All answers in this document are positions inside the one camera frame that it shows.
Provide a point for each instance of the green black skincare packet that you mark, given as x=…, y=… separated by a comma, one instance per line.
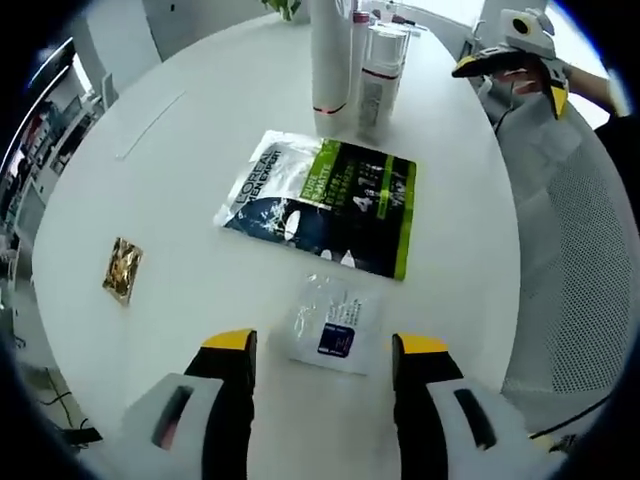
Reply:
x=325, y=200

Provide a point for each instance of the potted green plant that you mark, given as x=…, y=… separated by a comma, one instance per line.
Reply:
x=285, y=7

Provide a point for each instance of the person's right hand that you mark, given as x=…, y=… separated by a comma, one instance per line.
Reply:
x=525, y=80

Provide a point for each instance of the white mesh office chair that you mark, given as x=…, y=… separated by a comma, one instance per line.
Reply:
x=565, y=250

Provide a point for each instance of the person's black clothing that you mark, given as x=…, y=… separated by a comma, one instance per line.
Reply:
x=620, y=140

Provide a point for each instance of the white blue-label skincare sachet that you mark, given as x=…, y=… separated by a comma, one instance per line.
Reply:
x=335, y=325

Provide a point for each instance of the gold skincare sachet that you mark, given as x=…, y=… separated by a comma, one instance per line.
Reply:
x=122, y=270

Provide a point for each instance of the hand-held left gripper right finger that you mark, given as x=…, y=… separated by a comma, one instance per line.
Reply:
x=420, y=405

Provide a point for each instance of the white skincare pump bottle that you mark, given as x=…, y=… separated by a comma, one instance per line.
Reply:
x=358, y=55

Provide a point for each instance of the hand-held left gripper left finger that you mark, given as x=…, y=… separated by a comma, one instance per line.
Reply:
x=232, y=400

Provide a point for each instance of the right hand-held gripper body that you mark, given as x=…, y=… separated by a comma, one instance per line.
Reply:
x=530, y=35

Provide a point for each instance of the white skincare tube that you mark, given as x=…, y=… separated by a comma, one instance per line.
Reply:
x=330, y=60

